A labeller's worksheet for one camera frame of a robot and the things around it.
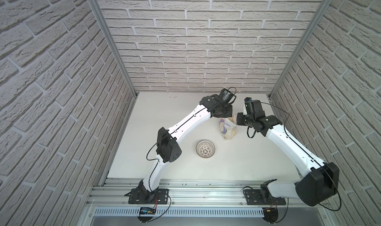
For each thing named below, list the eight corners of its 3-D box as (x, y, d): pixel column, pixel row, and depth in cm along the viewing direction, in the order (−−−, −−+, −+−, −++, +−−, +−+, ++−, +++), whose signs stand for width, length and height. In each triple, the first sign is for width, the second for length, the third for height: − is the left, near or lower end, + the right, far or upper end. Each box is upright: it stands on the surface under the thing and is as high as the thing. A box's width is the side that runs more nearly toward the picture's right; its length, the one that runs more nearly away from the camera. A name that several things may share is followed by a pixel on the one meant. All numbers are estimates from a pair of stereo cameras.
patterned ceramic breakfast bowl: (196, 158, 87) (196, 156, 84) (196, 142, 94) (196, 139, 91) (215, 158, 87) (216, 156, 84) (213, 142, 94) (214, 140, 91)
